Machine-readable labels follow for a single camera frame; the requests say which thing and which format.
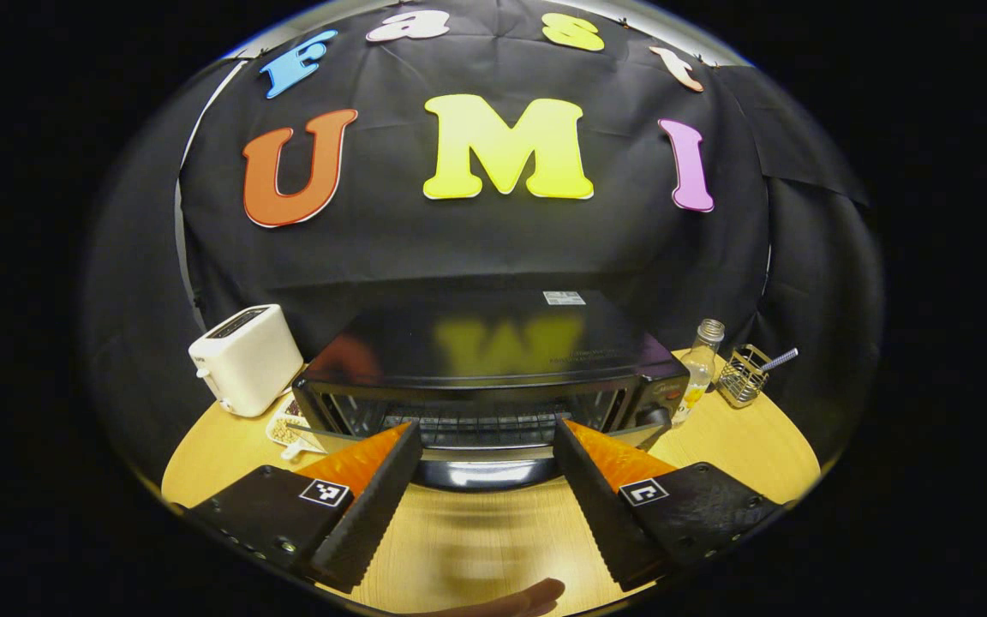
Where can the black electric oven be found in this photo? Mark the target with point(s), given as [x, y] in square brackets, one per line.
[476, 343]

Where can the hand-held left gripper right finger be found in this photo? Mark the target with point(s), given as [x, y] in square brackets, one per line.
[601, 514]

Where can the clear bottle with yellow label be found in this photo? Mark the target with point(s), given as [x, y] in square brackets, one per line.
[701, 368]

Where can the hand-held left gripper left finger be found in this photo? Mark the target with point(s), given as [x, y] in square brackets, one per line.
[373, 514]

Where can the white toaster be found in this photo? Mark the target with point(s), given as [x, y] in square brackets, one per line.
[245, 364]

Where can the pale purple straw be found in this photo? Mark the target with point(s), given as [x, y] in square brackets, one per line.
[783, 359]

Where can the white divided snack dish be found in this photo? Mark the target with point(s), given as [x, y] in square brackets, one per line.
[284, 428]

